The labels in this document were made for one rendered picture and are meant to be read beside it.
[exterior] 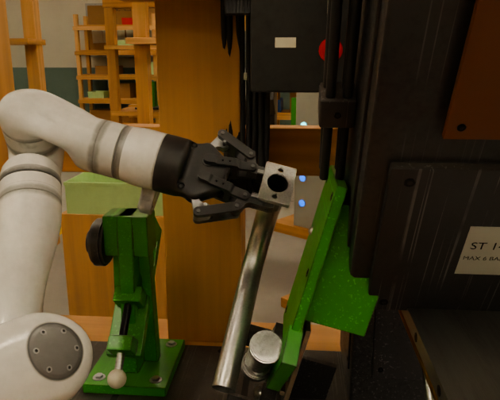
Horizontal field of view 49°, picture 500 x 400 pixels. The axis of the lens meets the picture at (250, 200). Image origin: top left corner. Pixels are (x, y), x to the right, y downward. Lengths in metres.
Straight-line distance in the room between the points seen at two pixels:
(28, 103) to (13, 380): 0.34
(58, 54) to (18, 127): 11.13
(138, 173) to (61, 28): 11.15
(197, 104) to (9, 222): 0.42
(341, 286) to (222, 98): 0.44
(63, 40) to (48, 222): 11.18
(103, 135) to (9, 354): 0.29
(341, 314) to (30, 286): 0.34
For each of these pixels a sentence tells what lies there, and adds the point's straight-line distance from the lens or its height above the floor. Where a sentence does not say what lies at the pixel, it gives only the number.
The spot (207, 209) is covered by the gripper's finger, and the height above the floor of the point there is 1.22.
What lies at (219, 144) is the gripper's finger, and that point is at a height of 1.29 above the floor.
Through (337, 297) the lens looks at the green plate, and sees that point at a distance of 0.61.
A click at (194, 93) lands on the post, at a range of 0.94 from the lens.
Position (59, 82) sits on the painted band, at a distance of 11.85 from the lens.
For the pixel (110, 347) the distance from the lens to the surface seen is 0.86.
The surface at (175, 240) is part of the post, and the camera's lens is 1.00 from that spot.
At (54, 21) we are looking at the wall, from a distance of 11.87.
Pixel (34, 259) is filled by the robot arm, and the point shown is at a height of 1.19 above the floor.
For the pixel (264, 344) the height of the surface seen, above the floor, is 1.09.
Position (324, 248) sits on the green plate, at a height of 1.21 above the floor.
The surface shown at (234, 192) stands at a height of 1.24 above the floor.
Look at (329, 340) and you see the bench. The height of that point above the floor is 0.88.
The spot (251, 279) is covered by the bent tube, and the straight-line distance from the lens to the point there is 0.76.
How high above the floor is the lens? 1.40
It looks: 14 degrees down
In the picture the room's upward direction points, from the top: straight up
